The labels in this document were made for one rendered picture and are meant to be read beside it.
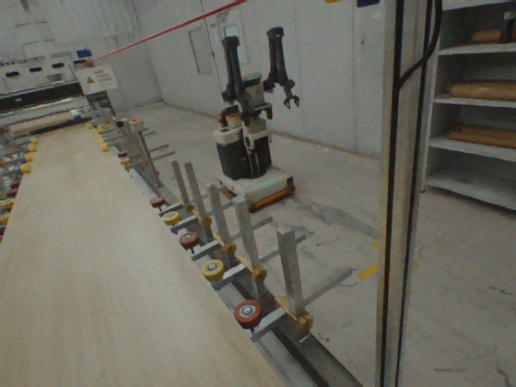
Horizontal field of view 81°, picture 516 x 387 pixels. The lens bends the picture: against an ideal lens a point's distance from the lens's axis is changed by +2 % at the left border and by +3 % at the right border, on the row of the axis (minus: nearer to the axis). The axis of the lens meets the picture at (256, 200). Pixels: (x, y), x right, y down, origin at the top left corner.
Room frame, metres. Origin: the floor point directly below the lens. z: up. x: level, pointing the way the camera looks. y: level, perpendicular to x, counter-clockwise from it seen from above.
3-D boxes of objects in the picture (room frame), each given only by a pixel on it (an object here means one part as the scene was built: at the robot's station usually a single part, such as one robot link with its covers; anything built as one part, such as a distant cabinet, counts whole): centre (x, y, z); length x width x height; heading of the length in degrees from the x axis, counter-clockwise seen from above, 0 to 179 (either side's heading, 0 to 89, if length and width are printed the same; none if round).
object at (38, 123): (4.73, 2.63, 1.05); 1.43 x 0.12 x 0.12; 117
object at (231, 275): (0.93, 0.03, 0.82); 0.43 x 0.03 x 0.04; 117
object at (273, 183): (3.07, -0.03, 0.16); 0.67 x 0.64 x 0.25; 27
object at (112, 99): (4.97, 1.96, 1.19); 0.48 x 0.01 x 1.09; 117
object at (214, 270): (0.84, 0.20, 0.85); 0.08 x 0.08 x 0.11
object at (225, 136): (3.15, 0.01, 0.59); 0.55 x 0.34 x 0.83; 117
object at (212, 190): (1.09, 0.17, 0.88); 0.04 x 0.04 x 0.48; 27
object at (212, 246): (1.15, 0.14, 0.80); 0.43 x 0.03 x 0.04; 117
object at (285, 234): (0.65, -0.06, 0.91); 0.04 x 0.04 x 0.48; 27
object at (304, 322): (0.67, -0.05, 0.80); 0.14 x 0.06 x 0.05; 27
